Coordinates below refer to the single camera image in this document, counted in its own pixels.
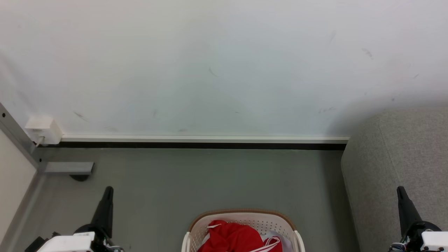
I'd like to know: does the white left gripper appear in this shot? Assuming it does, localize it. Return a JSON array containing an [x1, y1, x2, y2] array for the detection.
[[36, 186, 124, 252]]

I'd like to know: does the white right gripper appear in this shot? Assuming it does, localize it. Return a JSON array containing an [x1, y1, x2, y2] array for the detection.
[[388, 186, 448, 252]]

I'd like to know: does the white perforated laundry basket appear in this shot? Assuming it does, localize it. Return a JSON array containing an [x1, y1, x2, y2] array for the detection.
[[181, 209, 306, 252]]

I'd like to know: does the grey fabric sofa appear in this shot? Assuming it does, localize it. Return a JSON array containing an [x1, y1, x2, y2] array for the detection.
[[341, 107, 448, 252]]

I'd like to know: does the red and white garment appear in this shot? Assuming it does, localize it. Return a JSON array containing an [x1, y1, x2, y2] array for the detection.
[[197, 220, 283, 252]]

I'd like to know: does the white partition with grey frame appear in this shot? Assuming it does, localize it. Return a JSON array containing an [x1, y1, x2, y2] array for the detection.
[[0, 103, 47, 252]]

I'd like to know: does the white wall power adapter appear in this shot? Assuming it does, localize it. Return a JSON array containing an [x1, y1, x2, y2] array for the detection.
[[25, 116, 63, 146]]

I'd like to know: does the grey metal bracket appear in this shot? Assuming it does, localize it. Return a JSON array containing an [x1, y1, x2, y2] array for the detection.
[[43, 162, 95, 175]]

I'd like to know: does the white and black baseboard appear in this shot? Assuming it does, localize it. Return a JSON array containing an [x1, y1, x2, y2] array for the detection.
[[38, 135, 350, 151]]

